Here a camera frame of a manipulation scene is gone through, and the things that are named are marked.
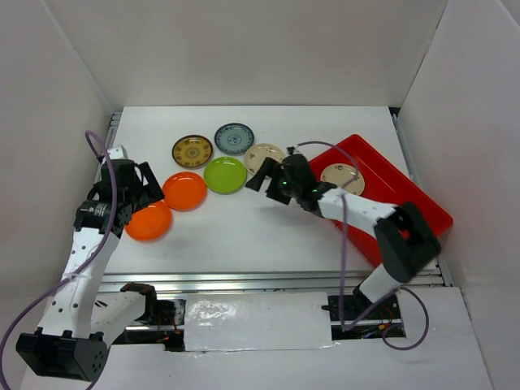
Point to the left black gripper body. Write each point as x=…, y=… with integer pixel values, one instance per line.
x=136, y=192

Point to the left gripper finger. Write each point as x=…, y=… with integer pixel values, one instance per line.
x=145, y=177
x=151, y=194

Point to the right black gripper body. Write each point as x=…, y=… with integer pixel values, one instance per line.
x=289, y=188

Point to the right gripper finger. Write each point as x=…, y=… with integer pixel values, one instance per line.
x=265, y=170
x=273, y=190

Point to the orange plate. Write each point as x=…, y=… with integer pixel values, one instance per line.
x=150, y=223
x=184, y=191

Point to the green plate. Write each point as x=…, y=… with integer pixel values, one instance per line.
x=225, y=175

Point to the beige floral plate front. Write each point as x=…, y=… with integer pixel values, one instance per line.
x=344, y=176

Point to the beige floral plate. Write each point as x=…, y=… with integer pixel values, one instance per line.
x=344, y=176
x=256, y=154

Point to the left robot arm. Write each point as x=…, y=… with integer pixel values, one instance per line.
x=73, y=338

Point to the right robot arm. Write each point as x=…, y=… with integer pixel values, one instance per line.
x=406, y=242

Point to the red plastic bin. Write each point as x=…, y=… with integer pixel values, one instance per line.
x=383, y=181

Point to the beige floral plate back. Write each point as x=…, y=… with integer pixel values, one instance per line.
x=256, y=154

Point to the yellow patterned plate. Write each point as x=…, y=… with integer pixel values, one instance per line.
x=192, y=151

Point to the blue patterned plate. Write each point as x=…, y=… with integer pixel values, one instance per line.
x=234, y=138

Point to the white foil-taped panel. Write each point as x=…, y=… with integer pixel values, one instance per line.
x=256, y=322

